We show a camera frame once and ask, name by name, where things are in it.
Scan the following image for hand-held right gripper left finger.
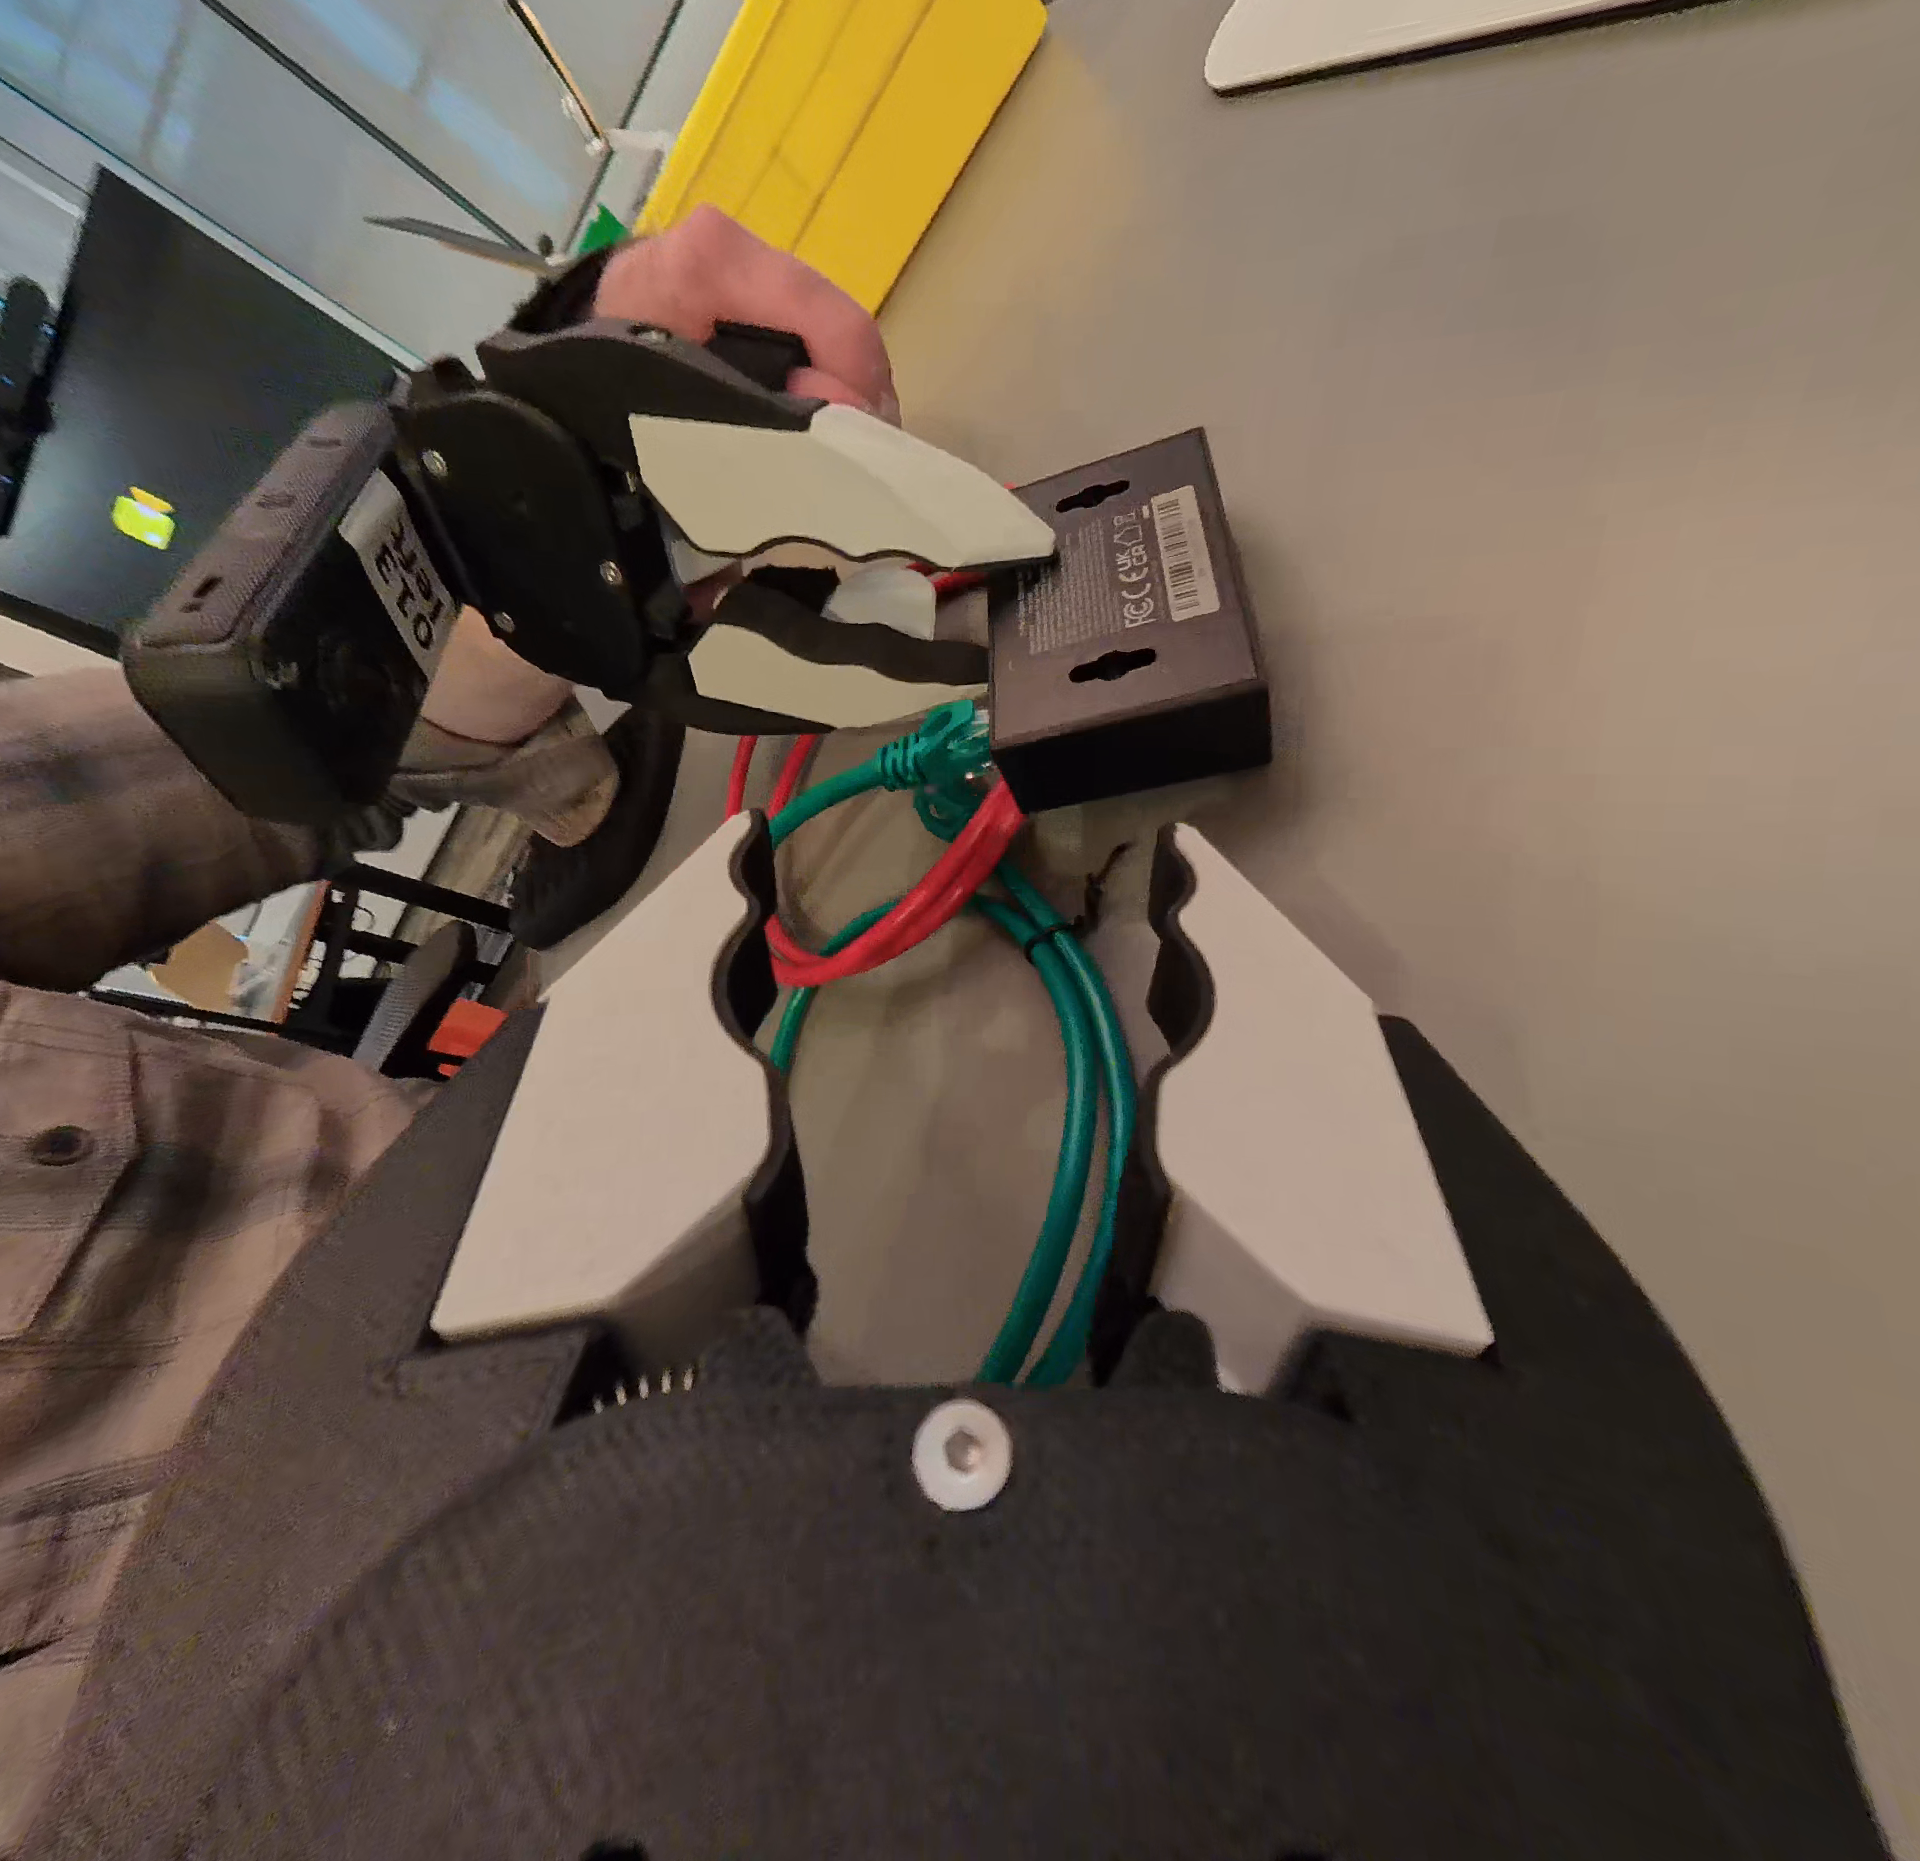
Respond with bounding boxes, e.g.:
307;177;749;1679
432;810;818;1345

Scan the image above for red ethernet cable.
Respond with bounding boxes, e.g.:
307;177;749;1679
723;571;1028;993

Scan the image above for black monitor screen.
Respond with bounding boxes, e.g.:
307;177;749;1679
0;165;407;648

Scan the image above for yellow plastic bin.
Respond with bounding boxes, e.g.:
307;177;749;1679
631;0;1052;319

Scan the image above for person's left hand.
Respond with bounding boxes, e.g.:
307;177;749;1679
598;207;904;428

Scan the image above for person's plaid shirt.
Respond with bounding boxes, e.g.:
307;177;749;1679
0;976;497;1861

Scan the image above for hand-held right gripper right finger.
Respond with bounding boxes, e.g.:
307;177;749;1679
1139;823;1497;1390

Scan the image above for green ethernet cable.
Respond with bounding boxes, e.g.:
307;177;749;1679
768;696;1142;1390

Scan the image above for white board stand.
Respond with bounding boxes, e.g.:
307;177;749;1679
1203;0;1899;98

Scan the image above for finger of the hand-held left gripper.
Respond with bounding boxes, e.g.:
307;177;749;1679
626;403;1062;576
682;577;995;735

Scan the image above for black ethernet switch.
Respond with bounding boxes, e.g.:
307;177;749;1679
983;425;1273;816

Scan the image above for person's left forearm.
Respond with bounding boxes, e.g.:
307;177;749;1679
0;615;620;1001

